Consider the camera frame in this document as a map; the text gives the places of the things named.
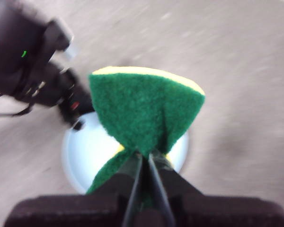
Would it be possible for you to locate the pale grey left wrist camera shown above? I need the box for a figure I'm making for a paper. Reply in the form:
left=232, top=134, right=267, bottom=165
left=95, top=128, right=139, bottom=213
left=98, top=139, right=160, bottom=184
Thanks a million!
left=65, top=42, right=80, bottom=60

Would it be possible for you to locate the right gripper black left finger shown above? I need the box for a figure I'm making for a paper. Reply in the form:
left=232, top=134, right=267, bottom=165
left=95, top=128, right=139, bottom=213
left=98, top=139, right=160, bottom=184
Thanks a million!
left=4, top=152, right=142, bottom=227

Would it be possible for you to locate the yellow sponge with green pad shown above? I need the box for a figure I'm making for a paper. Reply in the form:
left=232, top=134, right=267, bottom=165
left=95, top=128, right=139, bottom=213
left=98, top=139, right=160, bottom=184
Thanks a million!
left=86, top=66, right=206, bottom=209

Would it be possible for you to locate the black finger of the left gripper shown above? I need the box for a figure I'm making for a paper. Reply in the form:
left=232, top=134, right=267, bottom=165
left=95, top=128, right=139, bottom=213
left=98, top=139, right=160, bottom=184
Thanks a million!
left=60, top=106, right=86, bottom=132

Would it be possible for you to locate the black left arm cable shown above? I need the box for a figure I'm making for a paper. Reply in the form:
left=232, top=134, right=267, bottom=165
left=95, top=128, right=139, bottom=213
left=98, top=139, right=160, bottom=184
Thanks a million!
left=0, top=92, right=34, bottom=117

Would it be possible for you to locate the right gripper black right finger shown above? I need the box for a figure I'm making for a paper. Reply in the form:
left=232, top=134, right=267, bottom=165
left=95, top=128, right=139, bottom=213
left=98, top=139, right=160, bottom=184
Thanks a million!
left=148, top=153, right=284, bottom=227

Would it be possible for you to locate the light blue round plate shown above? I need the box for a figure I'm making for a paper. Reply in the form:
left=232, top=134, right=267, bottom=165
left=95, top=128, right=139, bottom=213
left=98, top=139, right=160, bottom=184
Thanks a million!
left=61, top=111, right=189, bottom=194

